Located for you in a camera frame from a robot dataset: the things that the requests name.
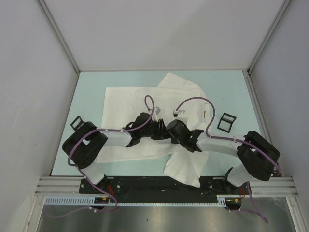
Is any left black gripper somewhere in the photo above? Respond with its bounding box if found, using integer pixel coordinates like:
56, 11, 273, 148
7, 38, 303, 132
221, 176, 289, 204
140, 118, 171, 140

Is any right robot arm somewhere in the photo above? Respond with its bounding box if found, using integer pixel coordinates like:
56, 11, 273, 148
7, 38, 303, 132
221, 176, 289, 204
166, 120, 280, 194

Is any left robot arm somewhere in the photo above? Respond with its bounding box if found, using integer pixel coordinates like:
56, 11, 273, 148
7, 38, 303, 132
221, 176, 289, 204
62, 113, 171, 193

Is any white t-shirt with flower print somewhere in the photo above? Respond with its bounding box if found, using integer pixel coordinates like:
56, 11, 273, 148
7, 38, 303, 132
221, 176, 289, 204
98, 72, 209, 188

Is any right black display box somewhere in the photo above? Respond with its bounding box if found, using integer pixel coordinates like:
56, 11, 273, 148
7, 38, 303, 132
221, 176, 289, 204
217, 113, 237, 133

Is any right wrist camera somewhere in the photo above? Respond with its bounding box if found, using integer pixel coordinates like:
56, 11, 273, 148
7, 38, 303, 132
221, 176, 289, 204
173, 110, 188, 125

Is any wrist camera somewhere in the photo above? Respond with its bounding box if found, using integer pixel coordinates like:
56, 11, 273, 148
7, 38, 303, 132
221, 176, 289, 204
152, 106, 161, 122
173, 110, 188, 125

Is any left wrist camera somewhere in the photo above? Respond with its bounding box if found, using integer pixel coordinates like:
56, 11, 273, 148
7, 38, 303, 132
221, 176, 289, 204
152, 106, 161, 122

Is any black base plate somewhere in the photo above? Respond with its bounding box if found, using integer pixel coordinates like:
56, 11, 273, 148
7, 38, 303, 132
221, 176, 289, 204
79, 176, 248, 203

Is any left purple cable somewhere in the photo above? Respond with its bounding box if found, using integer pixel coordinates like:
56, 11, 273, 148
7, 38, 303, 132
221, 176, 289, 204
45, 95, 155, 218

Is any grey slotted cable duct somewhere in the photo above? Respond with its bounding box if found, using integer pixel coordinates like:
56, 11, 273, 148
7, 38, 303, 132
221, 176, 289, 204
44, 196, 240, 207

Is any aluminium front rail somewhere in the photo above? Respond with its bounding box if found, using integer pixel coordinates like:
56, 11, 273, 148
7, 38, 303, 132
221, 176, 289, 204
36, 176, 298, 197

